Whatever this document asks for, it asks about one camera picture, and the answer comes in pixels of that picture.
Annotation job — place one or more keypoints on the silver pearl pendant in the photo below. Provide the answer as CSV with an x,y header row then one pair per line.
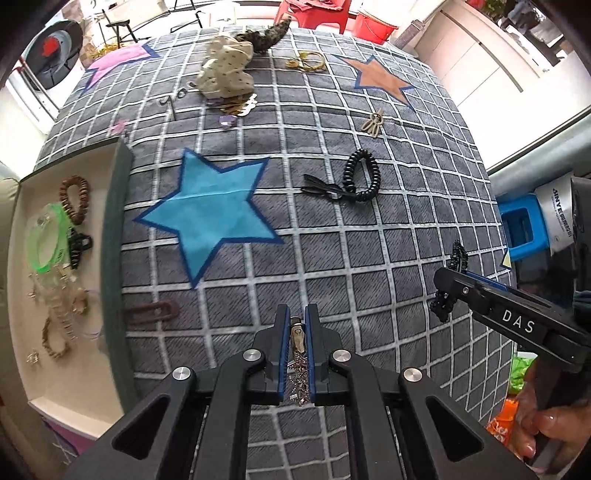
x,y
33,358

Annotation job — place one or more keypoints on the right hand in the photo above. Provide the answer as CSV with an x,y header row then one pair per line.
x,y
570,425

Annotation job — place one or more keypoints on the washing machine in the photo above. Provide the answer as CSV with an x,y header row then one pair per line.
x,y
52,55

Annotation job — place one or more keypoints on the purple heart charm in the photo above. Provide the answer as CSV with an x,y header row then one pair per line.
x,y
227,121

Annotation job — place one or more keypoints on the red plastic bucket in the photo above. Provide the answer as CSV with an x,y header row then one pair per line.
x,y
370,28

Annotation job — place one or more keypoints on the blue plastic stool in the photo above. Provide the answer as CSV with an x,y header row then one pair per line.
x,y
524,226

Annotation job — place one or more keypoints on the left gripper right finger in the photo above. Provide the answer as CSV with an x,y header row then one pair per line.
x,y
323,382

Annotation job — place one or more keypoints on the wooden cabinet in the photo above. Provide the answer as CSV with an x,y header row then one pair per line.
x,y
481,66

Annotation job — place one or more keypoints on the black folding stand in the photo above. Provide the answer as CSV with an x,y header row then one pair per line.
x,y
122,29

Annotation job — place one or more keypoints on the grey checked star blanket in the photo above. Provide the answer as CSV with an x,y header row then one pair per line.
x,y
362,223

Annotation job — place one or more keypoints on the brown hair clip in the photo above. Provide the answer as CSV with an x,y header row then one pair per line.
x,y
161,311

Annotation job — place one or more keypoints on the dark leopard scrunchie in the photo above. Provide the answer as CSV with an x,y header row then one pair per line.
x,y
262,41

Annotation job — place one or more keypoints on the dark metal hairpin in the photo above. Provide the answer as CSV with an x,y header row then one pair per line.
x,y
169,100

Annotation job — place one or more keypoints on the green plastic bangle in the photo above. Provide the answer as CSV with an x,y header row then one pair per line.
x,y
47,241

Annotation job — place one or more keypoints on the red plastic chair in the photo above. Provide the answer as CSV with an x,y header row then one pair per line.
x,y
310,14

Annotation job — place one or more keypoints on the beige jewelry tray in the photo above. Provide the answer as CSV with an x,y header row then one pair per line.
x,y
70,316

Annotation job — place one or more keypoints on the small beige hair clip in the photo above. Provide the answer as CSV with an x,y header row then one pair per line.
x,y
373,125

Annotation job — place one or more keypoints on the cream polka dot scrunchie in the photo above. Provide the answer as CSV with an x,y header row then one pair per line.
x,y
223,75

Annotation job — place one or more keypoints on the black claw hair clip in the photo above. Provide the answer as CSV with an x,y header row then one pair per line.
x,y
77,244

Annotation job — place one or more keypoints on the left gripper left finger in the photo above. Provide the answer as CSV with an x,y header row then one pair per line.
x,y
268,382

